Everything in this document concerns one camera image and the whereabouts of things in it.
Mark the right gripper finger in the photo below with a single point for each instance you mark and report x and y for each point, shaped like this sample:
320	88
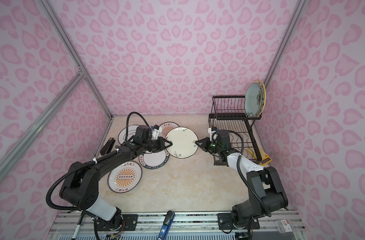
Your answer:
204	148
203	142

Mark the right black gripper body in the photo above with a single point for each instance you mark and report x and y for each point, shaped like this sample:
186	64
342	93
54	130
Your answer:
211	146

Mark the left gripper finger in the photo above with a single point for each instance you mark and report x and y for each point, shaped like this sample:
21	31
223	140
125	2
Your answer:
165	145
163	140

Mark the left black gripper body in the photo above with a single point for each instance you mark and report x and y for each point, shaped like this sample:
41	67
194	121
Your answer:
152	145

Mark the green rim lettered plate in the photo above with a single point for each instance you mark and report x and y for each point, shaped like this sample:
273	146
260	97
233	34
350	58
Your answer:
152	161

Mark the small orange sunburst plate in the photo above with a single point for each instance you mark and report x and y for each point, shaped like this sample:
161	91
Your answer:
167	127

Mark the cream floral branch plate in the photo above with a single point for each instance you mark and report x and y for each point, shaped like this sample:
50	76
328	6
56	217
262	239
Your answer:
183	142

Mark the star and cat plate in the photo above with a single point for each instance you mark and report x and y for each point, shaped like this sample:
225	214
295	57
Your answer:
263	96

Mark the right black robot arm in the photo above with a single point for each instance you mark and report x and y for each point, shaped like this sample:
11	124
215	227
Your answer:
266	193

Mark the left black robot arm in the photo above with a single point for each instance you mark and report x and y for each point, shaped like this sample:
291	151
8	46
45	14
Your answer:
78	189

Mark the yellow black object behind rack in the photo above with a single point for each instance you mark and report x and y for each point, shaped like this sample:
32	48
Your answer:
263	158

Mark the white plate grey cloud outline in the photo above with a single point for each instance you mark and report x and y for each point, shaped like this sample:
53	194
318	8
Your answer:
127	133

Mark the large orange sunburst plate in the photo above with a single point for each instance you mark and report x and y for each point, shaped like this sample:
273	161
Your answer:
125	177

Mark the black stapler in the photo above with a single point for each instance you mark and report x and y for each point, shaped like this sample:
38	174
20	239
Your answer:
107	148

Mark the white label with red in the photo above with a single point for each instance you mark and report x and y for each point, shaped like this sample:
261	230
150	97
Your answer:
283	226

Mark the black marker pen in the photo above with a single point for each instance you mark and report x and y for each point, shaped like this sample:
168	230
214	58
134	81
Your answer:
78	226

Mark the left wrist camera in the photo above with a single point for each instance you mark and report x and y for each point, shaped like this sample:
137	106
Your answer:
156	132

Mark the black wire dish rack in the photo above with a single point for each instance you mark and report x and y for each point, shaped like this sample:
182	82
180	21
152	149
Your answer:
228	113

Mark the blue handled tool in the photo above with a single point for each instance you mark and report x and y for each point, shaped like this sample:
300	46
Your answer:
168	220

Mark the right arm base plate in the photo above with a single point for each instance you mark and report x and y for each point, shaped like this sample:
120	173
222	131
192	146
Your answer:
226	223

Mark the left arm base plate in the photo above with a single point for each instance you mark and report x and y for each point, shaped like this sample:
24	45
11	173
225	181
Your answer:
130	222

